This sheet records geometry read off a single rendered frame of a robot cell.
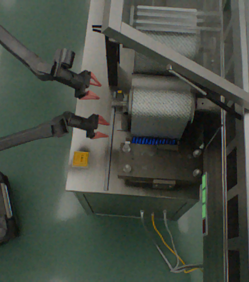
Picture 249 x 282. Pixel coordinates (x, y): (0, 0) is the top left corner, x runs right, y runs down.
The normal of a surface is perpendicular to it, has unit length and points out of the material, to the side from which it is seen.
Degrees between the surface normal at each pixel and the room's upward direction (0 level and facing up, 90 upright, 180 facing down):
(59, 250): 0
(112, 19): 37
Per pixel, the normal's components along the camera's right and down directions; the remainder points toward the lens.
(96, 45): 0.00, -0.33
